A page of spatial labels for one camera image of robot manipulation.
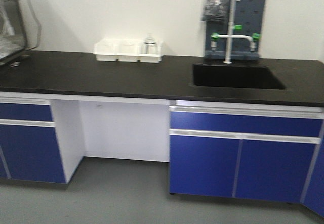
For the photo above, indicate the black lab sink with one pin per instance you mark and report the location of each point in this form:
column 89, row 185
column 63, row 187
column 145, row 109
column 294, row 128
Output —
column 251, row 77

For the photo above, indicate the blue cabinet unit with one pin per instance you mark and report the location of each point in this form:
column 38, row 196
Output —
column 254, row 152
column 29, row 145

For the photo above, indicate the white storage bin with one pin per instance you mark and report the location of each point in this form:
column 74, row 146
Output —
column 106, row 50
column 151, row 58
column 128, row 50

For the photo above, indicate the white middle storage bin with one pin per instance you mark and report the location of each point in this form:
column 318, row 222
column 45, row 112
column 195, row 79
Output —
column 128, row 50

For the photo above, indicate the small metal object on counter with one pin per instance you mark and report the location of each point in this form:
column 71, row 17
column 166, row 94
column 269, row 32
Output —
column 15, row 64

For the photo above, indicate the blue-grey pegboard drying rack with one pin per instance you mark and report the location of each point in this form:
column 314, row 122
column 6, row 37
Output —
column 248, row 18

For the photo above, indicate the white left storage bin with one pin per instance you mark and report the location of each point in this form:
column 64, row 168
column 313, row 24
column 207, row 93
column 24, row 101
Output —
column 106, row 50

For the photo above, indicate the round glass flask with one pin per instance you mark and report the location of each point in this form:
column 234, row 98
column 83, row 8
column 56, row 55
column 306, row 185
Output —
column 150, row 45

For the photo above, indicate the white right storage bin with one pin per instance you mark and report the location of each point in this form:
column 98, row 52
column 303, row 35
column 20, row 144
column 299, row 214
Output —
column 151, row 58

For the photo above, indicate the plastic bag of black pegs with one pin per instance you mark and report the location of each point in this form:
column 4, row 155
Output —
column 215, row 10

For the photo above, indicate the blue cabinet right unit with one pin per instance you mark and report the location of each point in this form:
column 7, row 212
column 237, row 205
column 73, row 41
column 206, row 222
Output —
column 254, row 152

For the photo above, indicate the white lab faucet green knobs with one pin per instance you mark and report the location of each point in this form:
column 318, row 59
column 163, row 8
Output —
column 231, row 27

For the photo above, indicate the blue cabinet left unit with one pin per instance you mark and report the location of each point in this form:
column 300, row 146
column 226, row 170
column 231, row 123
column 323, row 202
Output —
column 29, row 145

